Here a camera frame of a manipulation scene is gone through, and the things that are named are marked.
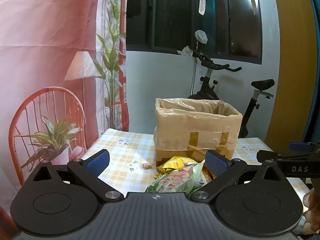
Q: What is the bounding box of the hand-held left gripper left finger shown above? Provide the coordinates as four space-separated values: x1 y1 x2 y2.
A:
30 149 125 203

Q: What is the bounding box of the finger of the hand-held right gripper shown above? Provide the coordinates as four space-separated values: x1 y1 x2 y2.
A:
257 150 284 163
289 142 320 153

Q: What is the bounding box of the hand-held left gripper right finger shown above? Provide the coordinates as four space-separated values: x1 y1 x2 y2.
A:
189 150 288 202

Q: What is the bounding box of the green snack packet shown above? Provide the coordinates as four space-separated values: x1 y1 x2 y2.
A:
146 160 207 195

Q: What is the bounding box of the person's right hand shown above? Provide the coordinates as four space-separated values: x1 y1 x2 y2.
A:
302 187 320 233

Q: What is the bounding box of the checked yellow tablecloth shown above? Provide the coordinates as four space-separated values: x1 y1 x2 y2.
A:
62 128 310 230

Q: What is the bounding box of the yellow snack packet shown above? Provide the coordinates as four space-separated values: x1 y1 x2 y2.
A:
155 156 198 178

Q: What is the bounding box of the black exercise bike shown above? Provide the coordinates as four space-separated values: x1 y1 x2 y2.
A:
186 50 275 139

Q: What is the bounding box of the wooden door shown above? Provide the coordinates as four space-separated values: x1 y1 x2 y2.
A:
265 0 320 153

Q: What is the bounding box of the crumpled plastic bag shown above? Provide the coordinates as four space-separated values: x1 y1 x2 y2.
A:
177 46 194 57

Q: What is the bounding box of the white bag on pole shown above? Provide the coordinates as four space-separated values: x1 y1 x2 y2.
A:
195 30 208 44

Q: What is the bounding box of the dark window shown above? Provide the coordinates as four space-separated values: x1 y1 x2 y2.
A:
126 0 263 64

